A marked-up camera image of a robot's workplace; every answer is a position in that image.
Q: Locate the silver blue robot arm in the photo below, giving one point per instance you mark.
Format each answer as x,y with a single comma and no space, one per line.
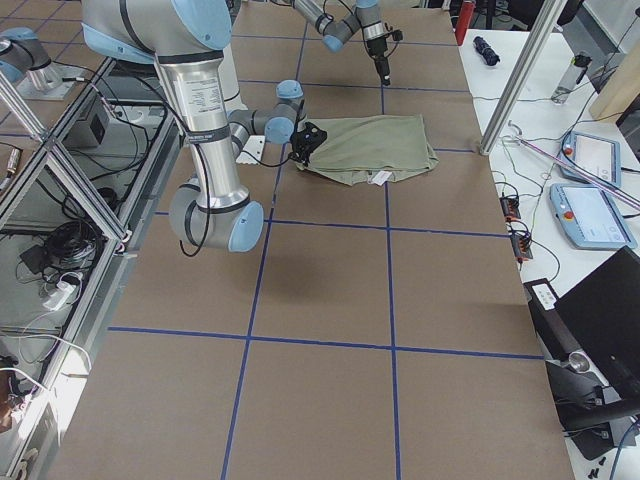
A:
185,41
365,18

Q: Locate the near blue teach pendant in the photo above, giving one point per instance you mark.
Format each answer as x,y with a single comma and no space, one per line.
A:
589,218

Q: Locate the clear water bottle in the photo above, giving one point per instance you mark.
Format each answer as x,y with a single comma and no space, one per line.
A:
572,77

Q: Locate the orange black electronics module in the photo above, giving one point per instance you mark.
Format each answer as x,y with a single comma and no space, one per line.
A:
510,208

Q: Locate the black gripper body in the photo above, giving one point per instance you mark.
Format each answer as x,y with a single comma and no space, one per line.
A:
303,148
374,48

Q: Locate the white power adapter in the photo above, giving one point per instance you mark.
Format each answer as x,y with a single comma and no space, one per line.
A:
60,296

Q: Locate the aluminium frame post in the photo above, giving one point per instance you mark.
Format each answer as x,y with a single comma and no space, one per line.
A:
547,18

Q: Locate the red cylinder tube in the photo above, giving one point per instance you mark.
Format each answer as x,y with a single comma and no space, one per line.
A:
463,22

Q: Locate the silver reacher grabber stick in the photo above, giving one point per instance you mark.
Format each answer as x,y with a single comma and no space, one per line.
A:
579,171

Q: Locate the far blue teach pendant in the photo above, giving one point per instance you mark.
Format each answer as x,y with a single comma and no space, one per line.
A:
598,155

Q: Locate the folded dark blue umbrella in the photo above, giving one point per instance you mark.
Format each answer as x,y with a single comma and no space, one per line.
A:
486,52

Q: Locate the blue teach pendant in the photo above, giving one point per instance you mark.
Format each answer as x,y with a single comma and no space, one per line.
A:
589,218
598,155

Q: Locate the white Miniso hang tag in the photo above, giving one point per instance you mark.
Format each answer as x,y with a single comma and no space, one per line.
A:
380,178

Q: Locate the olive green long-sleeve shirt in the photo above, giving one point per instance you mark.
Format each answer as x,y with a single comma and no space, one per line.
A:
358,150

